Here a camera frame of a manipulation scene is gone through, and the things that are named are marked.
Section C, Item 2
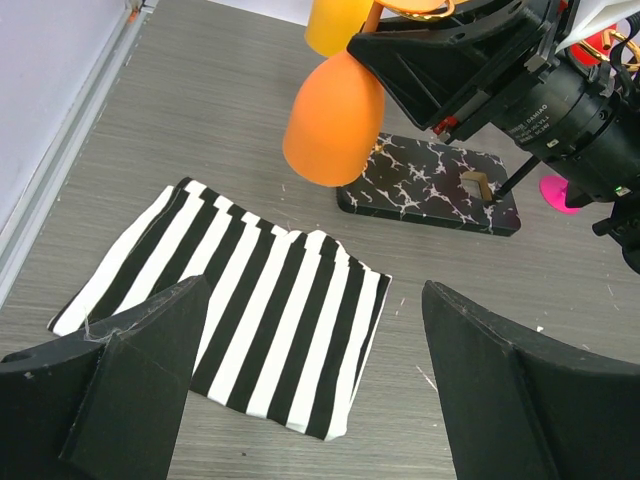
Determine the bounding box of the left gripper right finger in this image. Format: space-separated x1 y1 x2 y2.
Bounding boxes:
422 281 639 479

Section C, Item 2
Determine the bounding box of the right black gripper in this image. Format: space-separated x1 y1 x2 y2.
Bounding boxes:
345 0 626 166

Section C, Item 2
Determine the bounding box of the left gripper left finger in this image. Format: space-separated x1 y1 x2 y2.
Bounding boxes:
1 276 210 479

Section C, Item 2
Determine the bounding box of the yellow plastic wine glass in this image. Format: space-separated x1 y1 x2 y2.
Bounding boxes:
304 0 373 57

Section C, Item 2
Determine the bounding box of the orange plastic wine glass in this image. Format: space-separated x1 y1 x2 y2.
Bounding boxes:
282 1 456 187

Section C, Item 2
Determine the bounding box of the gold wine glass rack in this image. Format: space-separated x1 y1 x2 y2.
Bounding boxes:
335 0 640 239

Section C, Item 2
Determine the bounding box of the pink plastic wine glass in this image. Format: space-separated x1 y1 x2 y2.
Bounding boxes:
538 175 580 215

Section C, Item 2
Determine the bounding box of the red plastic wine glass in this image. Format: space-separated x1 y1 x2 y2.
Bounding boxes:
569 28 639 72

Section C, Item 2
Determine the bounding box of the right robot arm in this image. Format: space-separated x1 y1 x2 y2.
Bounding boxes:
347 1 639 269

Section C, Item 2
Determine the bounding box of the black white striped cloth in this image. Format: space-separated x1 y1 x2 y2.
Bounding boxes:
48 178 391 441

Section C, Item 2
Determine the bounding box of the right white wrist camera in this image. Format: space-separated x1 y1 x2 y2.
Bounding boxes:
558 0 639 49

